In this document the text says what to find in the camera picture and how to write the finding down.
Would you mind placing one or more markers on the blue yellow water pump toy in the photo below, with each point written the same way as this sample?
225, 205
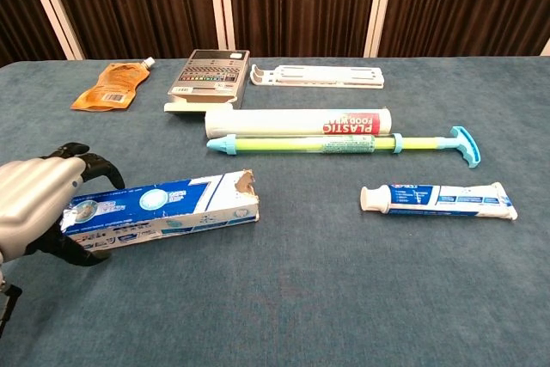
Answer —
279, 144

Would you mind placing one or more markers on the white blue toothpaste tube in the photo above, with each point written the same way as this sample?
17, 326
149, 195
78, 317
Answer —
429, 201

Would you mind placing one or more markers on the white partition frame post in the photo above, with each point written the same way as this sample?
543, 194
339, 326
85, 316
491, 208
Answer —
378, 10
221, 6
56, 19
546, 50

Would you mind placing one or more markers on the blue white toothpaste box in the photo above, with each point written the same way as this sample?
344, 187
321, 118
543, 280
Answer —
172, 208

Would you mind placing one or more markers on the orange spout pouch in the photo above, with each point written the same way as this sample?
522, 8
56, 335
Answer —
111, 87

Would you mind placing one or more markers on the blue felt table cover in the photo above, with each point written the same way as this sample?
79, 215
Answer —
275, 281

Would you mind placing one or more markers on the grey printed cardboard box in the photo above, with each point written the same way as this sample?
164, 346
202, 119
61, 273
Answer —
210, 79

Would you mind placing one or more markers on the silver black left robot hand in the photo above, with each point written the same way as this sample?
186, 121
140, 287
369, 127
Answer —
30, 199

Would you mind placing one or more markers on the white plastic folding stand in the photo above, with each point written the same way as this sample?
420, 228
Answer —
322, 77

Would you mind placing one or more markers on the white plastic food wrap tube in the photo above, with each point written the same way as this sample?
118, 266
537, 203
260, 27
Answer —
279, 122

